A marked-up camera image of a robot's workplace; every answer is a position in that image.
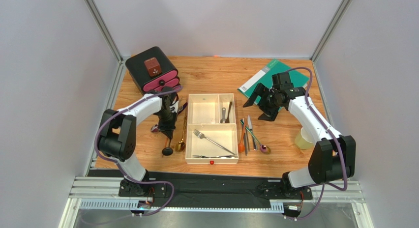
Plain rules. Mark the silver fork diagonal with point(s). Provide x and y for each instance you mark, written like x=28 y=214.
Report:
x=202 y=136

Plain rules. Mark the small silver spoon in tray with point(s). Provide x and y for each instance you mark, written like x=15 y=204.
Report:
x=223 y=115

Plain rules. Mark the blue serrated knife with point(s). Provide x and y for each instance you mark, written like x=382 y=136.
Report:
x=182 y=108

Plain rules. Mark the gold ornate spoon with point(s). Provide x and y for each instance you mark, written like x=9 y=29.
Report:
x=180 y=146

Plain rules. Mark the black pink drawer box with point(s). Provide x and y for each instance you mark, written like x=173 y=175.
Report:
x=145 y=83

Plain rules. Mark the blue-grey chopstick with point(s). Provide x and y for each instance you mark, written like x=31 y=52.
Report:
x=244 y=141

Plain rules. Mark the brown cube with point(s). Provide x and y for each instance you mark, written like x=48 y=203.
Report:
x=153 y=67

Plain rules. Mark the orange spoon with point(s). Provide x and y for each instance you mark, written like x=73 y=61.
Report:
x=241 y=145

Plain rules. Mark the silver fork front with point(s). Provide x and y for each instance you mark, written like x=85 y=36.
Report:
x=214 y=157

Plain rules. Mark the white divided utensil tray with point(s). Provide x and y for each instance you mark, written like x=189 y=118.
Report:
x=204 y=114

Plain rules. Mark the black spoon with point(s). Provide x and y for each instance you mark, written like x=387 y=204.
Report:
x=167 y=150

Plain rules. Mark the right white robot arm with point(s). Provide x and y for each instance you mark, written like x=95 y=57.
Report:
x=334 y=154

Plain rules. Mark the iridescent long spoon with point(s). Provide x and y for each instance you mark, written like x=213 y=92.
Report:
x=262 y=147

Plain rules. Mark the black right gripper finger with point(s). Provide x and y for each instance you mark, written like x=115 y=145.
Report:
x=269 y=112
x=259 y=91

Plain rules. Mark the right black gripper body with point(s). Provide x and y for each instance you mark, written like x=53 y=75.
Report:
x=264 y=100

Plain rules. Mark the aluminium frame rail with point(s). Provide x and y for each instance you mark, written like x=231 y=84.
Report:
x=106 y=199

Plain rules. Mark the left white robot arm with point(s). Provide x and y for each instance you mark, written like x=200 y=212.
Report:
x=115 y=140

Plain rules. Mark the yellow-green mug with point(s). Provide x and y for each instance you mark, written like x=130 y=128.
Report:
x=303 y=140

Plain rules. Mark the green notebook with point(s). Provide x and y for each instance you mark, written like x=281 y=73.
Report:
x=264 y=76

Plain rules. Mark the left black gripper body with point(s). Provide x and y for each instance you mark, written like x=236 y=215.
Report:
x=167 y=118

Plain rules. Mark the silver table knife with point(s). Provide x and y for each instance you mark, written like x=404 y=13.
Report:
x=255 y=147

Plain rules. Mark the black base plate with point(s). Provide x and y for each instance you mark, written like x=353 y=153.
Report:
x=186 y=190

